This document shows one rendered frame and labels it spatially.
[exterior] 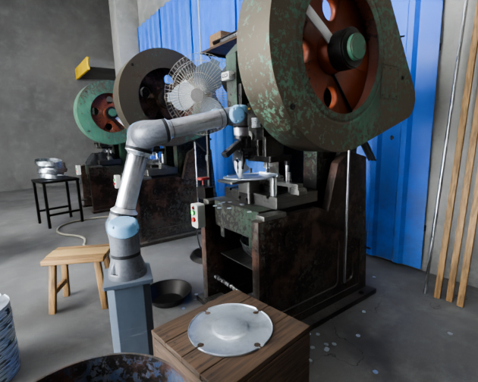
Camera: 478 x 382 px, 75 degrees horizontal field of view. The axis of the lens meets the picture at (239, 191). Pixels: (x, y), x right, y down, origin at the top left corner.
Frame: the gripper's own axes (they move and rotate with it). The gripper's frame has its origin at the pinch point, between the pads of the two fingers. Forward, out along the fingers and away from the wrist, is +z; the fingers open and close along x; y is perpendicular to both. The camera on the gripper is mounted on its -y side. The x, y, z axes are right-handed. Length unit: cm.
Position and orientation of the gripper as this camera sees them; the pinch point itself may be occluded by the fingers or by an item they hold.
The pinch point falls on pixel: (238, 175)
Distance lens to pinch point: 159.9
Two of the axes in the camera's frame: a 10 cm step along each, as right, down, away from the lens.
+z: 0.3, 9.8, 1.8
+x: -5.9, -1.3, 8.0
